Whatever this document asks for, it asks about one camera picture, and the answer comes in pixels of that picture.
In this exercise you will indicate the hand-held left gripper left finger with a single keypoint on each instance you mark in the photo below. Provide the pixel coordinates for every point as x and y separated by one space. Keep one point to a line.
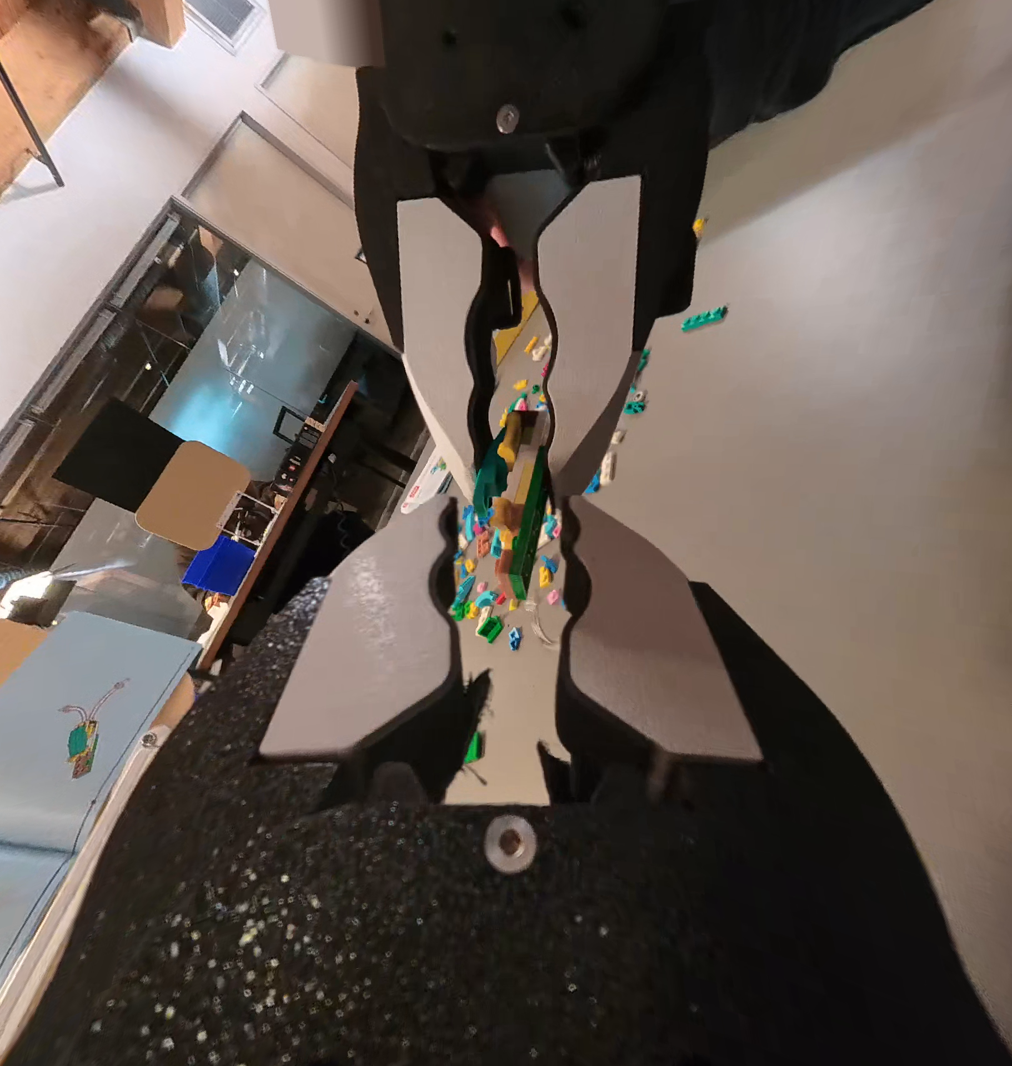
364 649

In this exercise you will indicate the black panel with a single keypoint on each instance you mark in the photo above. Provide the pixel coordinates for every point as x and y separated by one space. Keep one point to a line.
114 454

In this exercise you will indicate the wooden chair back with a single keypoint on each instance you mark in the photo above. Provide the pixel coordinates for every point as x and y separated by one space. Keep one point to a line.
194 495

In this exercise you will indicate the toy brick model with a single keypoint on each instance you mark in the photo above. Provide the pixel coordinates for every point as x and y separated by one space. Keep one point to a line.
518 508

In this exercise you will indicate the silver air duct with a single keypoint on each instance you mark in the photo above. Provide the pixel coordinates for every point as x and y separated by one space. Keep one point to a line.
14 579

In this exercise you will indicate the grey desk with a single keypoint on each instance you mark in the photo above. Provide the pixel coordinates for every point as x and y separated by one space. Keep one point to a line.
847 500

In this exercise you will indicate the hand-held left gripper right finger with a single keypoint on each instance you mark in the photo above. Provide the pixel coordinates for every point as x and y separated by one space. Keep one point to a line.
656 658

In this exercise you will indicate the clear plastic piece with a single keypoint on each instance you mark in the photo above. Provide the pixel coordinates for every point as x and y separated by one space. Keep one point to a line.
543 626

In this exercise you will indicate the pile of small toy bricks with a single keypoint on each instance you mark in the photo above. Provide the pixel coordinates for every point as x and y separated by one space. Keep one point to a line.
489 600

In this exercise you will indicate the green toy brick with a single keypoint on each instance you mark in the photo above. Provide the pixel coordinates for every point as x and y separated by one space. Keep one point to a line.
473 746

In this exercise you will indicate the teal long toy brick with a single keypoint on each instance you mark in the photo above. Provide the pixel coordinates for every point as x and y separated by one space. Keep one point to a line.
704 318

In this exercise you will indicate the light blue instruction booklet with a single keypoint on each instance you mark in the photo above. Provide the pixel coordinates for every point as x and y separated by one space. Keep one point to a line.
48 749

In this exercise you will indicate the blue storage bin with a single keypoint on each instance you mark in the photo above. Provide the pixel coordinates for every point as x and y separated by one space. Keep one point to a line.
219 562

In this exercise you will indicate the wood-edged table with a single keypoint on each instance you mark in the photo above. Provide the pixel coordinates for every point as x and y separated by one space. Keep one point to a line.
306 475

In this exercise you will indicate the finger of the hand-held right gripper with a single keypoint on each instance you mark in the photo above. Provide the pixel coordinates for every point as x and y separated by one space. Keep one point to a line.
435 333
598 316

